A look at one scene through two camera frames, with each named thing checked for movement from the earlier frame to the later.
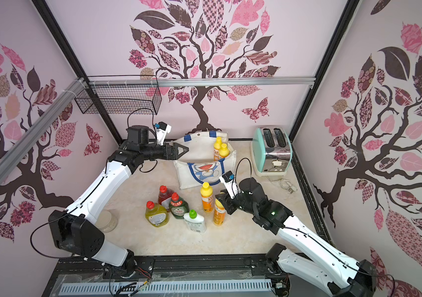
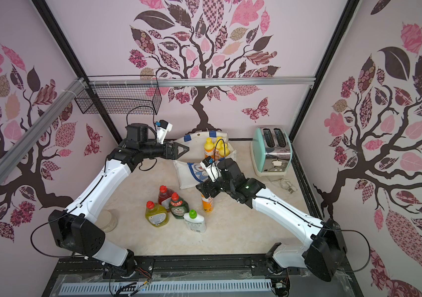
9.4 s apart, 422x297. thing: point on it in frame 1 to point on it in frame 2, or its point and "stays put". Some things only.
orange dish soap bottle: x=223 y=151 stays put
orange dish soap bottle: x=219 y=213 to x=209 y=148
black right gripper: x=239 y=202 to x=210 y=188
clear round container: x=107 y=220 stays put
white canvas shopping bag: x=197 y=165 stays put
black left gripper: x=167 y=154 stays put
